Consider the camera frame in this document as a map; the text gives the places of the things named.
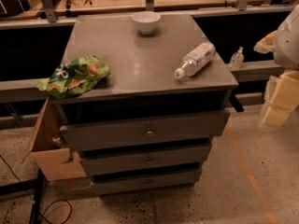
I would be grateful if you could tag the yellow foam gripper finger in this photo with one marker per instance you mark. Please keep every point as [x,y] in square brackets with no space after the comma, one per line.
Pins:
[281,97]

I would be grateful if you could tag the green rice chip bag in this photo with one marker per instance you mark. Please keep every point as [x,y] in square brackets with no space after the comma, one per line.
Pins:
[74,78]

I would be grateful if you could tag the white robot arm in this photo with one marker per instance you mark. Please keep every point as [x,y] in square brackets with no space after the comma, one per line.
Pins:
[283,43]

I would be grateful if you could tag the white ceramic bowl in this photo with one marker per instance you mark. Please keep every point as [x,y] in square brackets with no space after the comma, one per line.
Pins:
[146,22]

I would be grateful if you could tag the small clear sanitizer bottle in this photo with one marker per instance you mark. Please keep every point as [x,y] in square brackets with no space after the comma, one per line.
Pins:
[237,59]

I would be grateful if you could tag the clear plastic water bottle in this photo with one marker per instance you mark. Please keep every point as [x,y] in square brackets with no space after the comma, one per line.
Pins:
[195,60]

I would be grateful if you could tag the top grey drawer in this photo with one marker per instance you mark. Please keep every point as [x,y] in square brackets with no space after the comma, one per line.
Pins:
[134,132]

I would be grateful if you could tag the grey drawer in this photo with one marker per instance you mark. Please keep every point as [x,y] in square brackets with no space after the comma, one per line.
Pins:
[151,158]
[145,182]
[134,132]

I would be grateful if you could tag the grey drawer cabinet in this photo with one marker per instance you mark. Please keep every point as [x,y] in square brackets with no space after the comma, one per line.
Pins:
[141,83]

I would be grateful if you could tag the middle grey drawer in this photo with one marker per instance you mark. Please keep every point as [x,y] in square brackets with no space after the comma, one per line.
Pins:
[151,158]

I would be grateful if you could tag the bottom grey drawer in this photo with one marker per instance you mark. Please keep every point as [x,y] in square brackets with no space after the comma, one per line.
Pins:
[145,182]

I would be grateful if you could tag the brown cardboard box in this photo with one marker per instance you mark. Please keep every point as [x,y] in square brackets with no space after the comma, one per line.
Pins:
[55,162]

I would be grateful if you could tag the black metal stand leg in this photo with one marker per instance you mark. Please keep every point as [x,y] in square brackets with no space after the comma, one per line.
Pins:
[38,187]

